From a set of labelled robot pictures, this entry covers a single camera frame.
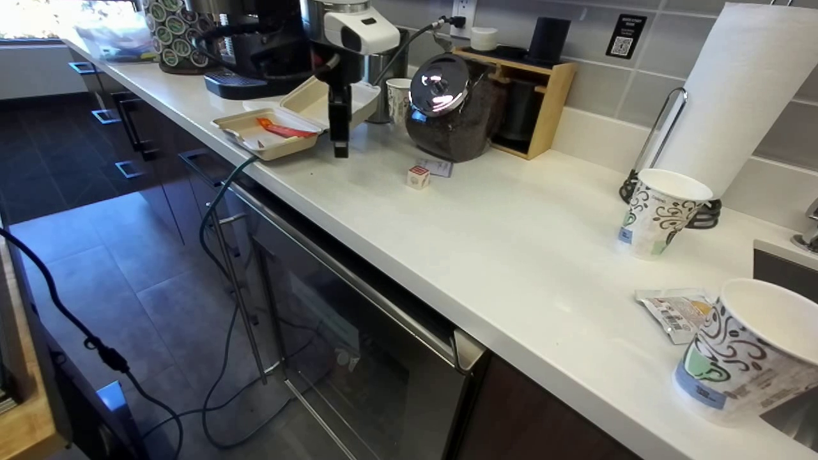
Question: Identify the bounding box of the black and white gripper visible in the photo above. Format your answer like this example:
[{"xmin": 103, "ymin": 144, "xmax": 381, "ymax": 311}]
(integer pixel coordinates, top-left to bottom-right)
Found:
[{"xmin": 307, "ymin": 5, "xmax": 402, "ymax": 159}]

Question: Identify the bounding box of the white number cube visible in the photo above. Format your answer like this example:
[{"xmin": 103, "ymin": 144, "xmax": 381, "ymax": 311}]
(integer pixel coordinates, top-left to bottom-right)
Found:
[{"xmin": 406, "ymin": 167, "xmax": 431, "ymax": 190}]

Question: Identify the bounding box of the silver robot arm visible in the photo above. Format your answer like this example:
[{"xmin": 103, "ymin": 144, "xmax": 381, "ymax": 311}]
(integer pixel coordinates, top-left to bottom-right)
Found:
[{"xmin": 300, "ymin": 0, "xmax": 402, "ymax": 159}]

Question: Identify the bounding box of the small packet on counter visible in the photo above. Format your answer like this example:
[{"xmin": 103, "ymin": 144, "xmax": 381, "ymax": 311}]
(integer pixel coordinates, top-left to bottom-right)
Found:
[{"xmin": 425, "ymin": 159, "xmax": 452, "ymax": 178}]

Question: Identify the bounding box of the beige clamshell takeout container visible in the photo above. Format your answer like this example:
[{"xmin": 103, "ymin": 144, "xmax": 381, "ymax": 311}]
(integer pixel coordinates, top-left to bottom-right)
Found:
[{"xmin": 209, "ymin": 74, "xmax": 385, "ymax": 163}]

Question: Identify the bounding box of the small white cup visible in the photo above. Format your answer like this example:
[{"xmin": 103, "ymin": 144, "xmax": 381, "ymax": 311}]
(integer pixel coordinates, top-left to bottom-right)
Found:
[{"xmin": 385, "ymin": 77, "xmax": 410, "ymax": 121}]

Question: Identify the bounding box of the orange stick in container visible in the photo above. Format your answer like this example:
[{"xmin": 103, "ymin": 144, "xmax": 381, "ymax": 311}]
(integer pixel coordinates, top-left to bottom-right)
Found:
[{"xmin": 256, "ymin": 118, "xmax": 316, "ymax": 139}]

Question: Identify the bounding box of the black coffee maker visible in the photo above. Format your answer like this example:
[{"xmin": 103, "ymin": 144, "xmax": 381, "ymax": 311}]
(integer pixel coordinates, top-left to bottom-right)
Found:
[{"xmin": 195, "ymin": 0, "xmax": 311, "ymax": 99}]

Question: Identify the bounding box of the coffee pod carousel rack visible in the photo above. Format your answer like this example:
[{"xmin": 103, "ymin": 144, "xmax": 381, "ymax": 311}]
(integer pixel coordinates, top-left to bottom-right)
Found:
[{"xmin": 144, "ymin": 0, "xmax": 209, "ymax": 74}]

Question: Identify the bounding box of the wooden organizer box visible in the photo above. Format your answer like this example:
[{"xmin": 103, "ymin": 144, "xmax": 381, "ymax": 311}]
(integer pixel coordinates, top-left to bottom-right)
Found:
[{"xmin": 456, "ymin": 48, "xmax": 574, "ymax": 159}]

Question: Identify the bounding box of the clear plastic bag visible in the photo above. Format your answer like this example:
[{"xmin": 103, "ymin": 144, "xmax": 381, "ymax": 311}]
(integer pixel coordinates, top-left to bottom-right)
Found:
[{"xmin": 73, "ymin": 0, "xmax": 156, "ymax": 61}]

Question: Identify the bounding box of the stainless steel dishwasher door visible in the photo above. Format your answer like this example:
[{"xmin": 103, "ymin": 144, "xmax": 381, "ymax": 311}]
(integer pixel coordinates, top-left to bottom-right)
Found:
[{"xmin": 222, "ymin": 185, "xmax": 485, "ymax": 460}]

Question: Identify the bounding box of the patterned paper cup far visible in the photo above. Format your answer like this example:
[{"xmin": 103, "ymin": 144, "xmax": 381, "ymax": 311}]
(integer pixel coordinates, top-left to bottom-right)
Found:
[{"xmin": 615, "ymin": 168, "xmax": 712, "ymax": 258}]

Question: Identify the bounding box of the patterned paper cup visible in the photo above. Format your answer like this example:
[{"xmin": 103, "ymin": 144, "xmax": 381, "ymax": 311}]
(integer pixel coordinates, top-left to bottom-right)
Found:
[
  {"xmin": 615, "ymin": 168, "xmax": 712, "ymax": 258},
  {"xmin": 675, "ymin": 278, "xmax": 818, "ymax": 417}
]

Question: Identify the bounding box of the foil snack packet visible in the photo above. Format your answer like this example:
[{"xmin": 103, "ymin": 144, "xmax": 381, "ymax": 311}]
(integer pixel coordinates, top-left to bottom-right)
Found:
[{"xmin": 635, "ymin": 289, "xmax": 715, "ymax": 346}]

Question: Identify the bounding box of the white paper towel roll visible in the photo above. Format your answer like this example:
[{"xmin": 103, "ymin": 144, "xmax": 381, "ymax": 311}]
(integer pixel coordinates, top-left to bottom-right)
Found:
[{"xmin": 656, "ymin": 2, "xmax": 818, "ymax": 196}]

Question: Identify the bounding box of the patterned paper cup near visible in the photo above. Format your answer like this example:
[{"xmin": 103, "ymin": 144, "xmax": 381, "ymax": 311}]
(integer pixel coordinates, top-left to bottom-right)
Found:
[{"xmin": 675, "ymin": 278, "xmax": 818, "ymax": 417}]

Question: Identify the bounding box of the black cable hanging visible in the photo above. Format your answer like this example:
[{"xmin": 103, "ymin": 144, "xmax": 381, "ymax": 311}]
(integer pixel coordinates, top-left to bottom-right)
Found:
[{"xmin": 139, "ymin": 151, "xmax": 342, "ymax": 453}]

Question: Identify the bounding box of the black cable left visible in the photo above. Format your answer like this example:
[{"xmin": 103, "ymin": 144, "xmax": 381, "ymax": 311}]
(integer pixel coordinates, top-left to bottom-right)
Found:
[{"xmin": 0, "ymin": 228, "xmax": 186, "ymax": 460}]

